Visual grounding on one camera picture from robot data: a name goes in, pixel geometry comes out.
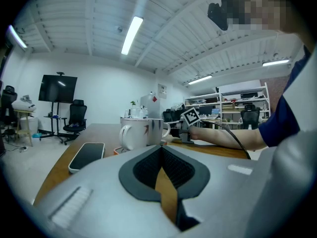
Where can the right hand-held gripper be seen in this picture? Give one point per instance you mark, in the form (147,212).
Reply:
(190,116)

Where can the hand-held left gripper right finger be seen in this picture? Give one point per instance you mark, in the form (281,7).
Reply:
(223,187)

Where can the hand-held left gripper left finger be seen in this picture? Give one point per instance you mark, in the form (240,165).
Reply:
(99,195)

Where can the person's right forearm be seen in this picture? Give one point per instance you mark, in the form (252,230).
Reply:
(230,137)

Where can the black office chair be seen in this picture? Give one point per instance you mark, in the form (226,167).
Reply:
(167,115)
(250,115)
(77,111)
(178,115)
(8,99)

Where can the pile of light clothes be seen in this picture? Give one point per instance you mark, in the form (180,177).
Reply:
(177,106)

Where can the grey refrigerator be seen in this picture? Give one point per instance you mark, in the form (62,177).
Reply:
(151,108)

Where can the black computer monitor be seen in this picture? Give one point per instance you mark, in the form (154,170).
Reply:
(205,110)

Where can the red fridge sticker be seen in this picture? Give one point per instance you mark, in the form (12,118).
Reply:
(154,99)

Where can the white spray bottle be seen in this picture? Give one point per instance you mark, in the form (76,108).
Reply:
(141,113)

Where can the black smartphone in white case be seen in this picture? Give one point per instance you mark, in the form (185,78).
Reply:
(86,156)

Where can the orange coaster tray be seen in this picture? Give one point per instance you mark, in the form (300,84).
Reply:
(117,151)

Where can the potted green plant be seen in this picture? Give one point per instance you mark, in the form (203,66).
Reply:
(133,103)

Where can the ceiling tube light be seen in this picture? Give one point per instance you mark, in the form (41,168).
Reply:
(200,79)
(275,63)
(132,35)
(17,36)

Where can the white shelving rack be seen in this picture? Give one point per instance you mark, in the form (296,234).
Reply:
(244,91)

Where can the person's navy shirt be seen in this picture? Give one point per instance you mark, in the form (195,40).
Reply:
(280,123)

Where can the teal plastic bag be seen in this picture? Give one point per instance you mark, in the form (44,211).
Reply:
(36,135)

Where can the white power strip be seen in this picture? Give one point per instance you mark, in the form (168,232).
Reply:
(23,148)

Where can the wooden side table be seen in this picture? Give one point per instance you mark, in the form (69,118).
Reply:
(29,130)

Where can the white waste bin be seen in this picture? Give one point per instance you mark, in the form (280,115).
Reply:
(34,124)

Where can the black television screen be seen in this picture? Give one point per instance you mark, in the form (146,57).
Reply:
(57,88)

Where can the ceiling smoke detector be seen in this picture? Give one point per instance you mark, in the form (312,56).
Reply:
(120,29)

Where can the white pillow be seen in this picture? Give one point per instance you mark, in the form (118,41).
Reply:
(22,106)

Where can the grey crumpled clothes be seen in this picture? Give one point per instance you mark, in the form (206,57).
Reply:
(26,99)

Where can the person's white clothing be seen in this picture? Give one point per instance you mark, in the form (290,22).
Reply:
(304,95)

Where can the black webcam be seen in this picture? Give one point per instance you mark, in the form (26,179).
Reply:
(60,73)

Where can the person's head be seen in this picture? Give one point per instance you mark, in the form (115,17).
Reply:
(260,9)

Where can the grey wall panel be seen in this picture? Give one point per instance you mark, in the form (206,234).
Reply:
(162,90)

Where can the black head-worn camera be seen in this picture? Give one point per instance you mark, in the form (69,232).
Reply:
(218,16)

